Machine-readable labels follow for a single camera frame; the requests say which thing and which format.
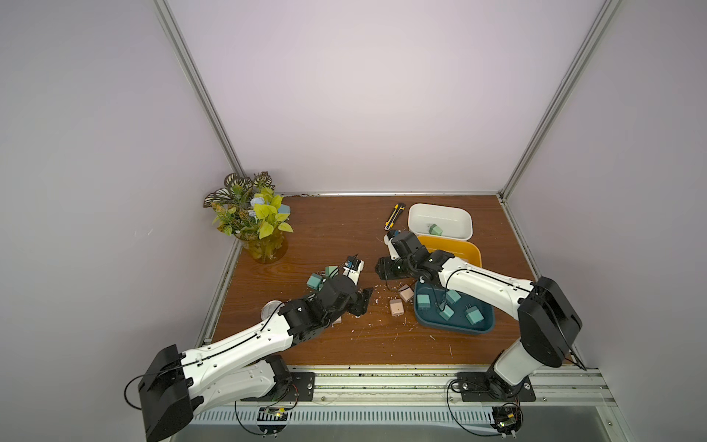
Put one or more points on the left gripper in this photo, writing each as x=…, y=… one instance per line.
x=360, y=300

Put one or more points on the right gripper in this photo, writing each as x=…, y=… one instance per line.
x=393, y=267

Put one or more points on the green plug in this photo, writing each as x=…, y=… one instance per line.
x=435, y=230
x=331, y=271

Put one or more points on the teal plug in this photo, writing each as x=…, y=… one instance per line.
x=423, y=301
x=452, y=297
x=474, y=316
x=315, y=282
x=446, y=313

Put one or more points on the teal plug bottom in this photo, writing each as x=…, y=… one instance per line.
x=446, y=313

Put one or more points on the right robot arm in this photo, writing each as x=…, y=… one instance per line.
x=548, y=324

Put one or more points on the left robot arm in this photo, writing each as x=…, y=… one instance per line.
x=179, y=385

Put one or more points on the white storage box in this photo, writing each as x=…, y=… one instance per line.
x=455, y=222

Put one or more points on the dark teal storage box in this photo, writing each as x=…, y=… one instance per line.
x=430, y=318

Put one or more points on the yellow storage box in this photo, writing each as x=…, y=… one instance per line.
x=464, y=250

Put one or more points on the pink plug right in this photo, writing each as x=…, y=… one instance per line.
x=407, y=294

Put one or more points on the pink plug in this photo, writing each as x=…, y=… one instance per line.
x=407, y=294
x=396, y=307

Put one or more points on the pink plug lower centre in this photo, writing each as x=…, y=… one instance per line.
x=396, y=307

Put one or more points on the metal can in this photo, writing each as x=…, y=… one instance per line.
x=270, y=308

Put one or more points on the artificial plant in amber vase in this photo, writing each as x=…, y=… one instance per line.
x=250, y=210

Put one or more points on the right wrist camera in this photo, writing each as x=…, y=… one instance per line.
x=390, y=235

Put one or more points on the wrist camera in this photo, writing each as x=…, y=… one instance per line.
x=390, y=235
x=352, y=268

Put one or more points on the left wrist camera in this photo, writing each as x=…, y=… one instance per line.
x=352, y=268

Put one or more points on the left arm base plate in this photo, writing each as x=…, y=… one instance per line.
x=300, y=388

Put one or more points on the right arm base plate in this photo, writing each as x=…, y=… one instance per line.
x=478, y=386

